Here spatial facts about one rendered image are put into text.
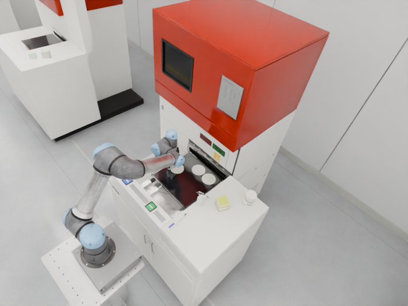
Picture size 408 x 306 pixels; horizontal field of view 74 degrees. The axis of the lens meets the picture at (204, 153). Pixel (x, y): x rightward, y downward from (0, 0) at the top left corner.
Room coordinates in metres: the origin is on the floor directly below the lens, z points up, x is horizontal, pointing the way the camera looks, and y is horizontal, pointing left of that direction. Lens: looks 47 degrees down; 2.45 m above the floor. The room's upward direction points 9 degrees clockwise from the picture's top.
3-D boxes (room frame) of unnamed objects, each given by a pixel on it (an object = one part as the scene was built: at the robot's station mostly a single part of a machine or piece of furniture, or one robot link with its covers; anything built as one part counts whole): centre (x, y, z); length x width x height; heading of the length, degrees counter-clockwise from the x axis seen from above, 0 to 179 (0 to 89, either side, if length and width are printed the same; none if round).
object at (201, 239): (0.86, -0.15, 0.89); 0.62 x 0.35 x 0.14; 140
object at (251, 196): (1.01, -0.34, 1.01); 0.07 x 0.07 x 0.10
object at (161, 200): (0.97, 0.25, 0.87); 0.36 x 0.08 x 0.03; 50
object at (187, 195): (1.19, 0.09, 0.90); 0.34 x 0.34 x 0.01; 50
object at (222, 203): (0.95, -0.16, 1.00); 0.07 x 0.07 x 0.07; 25
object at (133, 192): (0.95, 0.37, 0.89); 0.55 x 0.09 x 0.14; 50
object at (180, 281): (1.05, 0.09, 0.41); 0.97 x 0.64 x 0.82; 50
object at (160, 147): (1.14, 0.26, 1.21); 0.11 x 0.11 x 0.08; 57
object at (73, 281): (0.56, 0.52, 0.75); 0.45 x 0.44 x 0.13; 143
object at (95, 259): (0.58, 0.51, 0.94); 0.15 x 0.15 x 0.10
